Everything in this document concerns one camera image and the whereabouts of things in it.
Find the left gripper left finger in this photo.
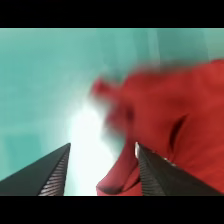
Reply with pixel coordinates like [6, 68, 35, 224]
[0, 142, 72, 197]

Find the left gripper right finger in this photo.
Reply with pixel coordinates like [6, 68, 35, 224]
[134, 141, 224, 197]

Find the red T-shirt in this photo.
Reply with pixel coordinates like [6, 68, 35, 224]
[89, 59, 224, 197]

